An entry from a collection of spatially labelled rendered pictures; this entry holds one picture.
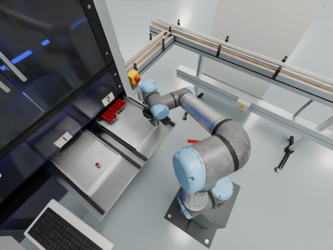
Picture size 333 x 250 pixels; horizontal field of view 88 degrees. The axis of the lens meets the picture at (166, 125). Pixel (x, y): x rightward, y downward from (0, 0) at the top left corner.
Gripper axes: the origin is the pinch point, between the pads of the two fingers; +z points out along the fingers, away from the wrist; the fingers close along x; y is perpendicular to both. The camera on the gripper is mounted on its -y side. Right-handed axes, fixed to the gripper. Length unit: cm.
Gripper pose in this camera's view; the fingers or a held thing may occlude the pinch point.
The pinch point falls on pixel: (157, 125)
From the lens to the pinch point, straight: 109.0
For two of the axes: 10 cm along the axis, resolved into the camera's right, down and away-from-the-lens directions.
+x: -5.8, 7.1, -4.0
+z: 0.4, 5.2, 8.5
